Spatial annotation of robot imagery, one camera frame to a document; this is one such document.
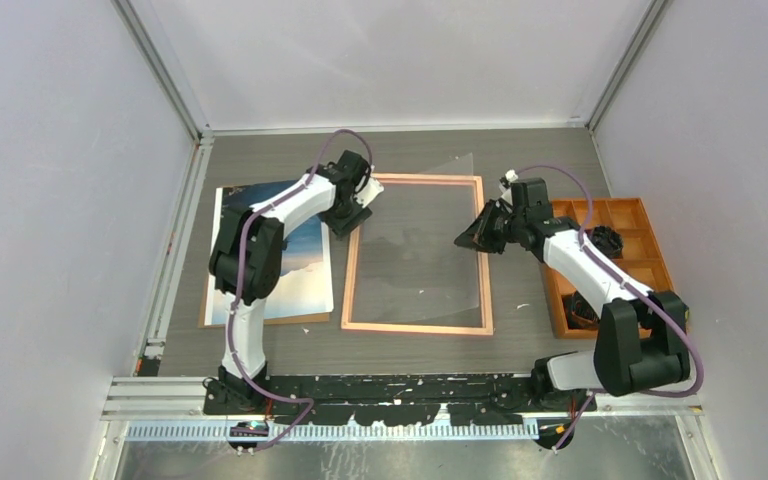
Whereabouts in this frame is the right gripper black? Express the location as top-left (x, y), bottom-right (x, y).
top-left (455, 199), bottom-right (525, 255)

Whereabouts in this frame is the pink wooden picture frame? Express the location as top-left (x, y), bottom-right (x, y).
top-left (340, 173), bottom-right (494, 336)

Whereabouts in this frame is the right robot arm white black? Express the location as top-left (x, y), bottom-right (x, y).
top-left (454, 173), bottom-right (704, 411)

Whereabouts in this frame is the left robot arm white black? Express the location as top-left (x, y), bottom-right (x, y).
top-left (208, 150), bottom-right (383, 414)

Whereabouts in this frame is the brown backing board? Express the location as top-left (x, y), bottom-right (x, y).
top-left (198, 180), bottom-right (336, 330)

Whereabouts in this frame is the dark red-striped rolled item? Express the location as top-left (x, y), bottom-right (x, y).
top-left (562, 291), bottom-right (600, 331)

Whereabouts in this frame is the orange compartment tray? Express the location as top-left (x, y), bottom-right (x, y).
top-left (542, 198), bottom-right (674, 339)

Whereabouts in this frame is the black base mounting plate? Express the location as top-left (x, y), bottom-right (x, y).
top-left (201, 373), bottom-right (595, 427)

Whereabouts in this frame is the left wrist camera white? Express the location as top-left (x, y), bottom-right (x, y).
top-left (354, 177), bottom-right (384, 208)

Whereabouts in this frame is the aluminium front rail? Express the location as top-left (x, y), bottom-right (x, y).
top-left (102, 373), bottom-right (703, 426)

